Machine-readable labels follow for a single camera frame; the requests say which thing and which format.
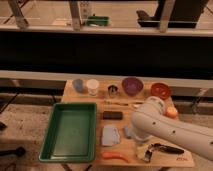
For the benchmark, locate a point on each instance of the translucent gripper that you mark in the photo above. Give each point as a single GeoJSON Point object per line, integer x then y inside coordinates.
{"type": "Point", "coordinates": [143, 152]}

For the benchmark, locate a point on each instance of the light blue towel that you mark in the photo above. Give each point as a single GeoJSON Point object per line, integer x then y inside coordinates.
{"type": "Point", "coordinates": [110, 135]}

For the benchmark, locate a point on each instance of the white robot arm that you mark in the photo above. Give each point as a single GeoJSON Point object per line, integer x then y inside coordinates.
{"type": "Point", "coordinates": [148, 119]}

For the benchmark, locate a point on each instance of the small metal cup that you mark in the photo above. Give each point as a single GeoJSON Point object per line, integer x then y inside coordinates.
{"type": "Point", "coordinates": [113, 90]}

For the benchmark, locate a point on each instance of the white plastic cup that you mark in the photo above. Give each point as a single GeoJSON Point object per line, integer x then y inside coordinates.
{"type": "Point", "coordinates": [93, 86]}

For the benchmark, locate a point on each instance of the blue plastic cup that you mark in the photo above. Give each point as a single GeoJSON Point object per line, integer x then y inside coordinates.
{"type": "Point", "coordinates": [78, 85]}

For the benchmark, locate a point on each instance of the blue sponge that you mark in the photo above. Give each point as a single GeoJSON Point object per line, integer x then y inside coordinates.
{"type": "Point", "coordinates": [127, 132]}

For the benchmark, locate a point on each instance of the orange carrot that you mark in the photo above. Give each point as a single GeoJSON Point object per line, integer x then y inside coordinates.
{"type": "Point", "coordinates": [114, 155]}

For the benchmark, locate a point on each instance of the orange round fruit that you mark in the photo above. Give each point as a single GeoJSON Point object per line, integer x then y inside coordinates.
{"type": "Point", "coordinates": [171, 112]}

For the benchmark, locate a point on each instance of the wooden table board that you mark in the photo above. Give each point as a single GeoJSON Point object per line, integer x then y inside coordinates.
{"type": "Point", "coordinates": [126, 146]}

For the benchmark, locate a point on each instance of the wooden stick utensil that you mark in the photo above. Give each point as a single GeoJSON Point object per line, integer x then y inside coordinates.
{"type": "Point", "coordinates": [115, 103]}

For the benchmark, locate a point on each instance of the red bowl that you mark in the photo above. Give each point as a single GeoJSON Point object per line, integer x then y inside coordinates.
{"type": "Point", "coordinates": [161, 90]}

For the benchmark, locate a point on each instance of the purple bowl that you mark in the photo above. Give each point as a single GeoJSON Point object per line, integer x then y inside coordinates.
{"type": "Point", "coordinates": [132, 86]}

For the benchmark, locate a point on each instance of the green plastic tray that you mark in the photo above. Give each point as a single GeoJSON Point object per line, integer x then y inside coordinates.
{"type": "Point", "coordinates": [70, 136]}

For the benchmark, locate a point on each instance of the green box on shelf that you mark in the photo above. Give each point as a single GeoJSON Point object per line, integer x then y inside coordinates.
{"type": "Point", "coordinates": [97, 20]}

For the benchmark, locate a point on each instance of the metal black-handled tool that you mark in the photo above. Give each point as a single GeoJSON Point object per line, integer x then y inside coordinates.
{"type": "Point", "coordinates": [162, 148]}

